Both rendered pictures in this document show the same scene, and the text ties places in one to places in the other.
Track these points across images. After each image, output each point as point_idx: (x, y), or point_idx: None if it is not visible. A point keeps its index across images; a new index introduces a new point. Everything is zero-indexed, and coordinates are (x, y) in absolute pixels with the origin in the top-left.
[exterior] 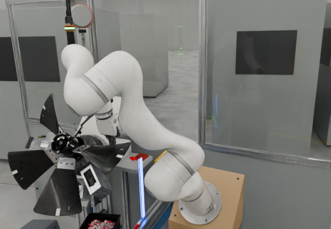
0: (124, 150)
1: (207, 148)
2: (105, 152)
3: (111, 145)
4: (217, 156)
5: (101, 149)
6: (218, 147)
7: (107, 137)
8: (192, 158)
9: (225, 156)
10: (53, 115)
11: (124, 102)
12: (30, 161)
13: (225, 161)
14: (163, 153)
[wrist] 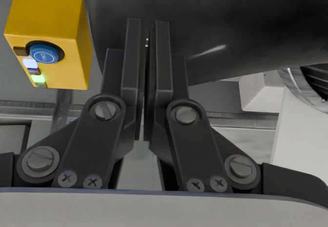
0: (110, 36)
1: (44, 107)
2: None
3: (138, 33)
4: (23, 92)
5: (300, 21)
6: (16, 112)
7: (176, 138)
8: None
9: (3, 93)
10: None
11: None
12: None
13: (6, 81)
14: (79, 76)
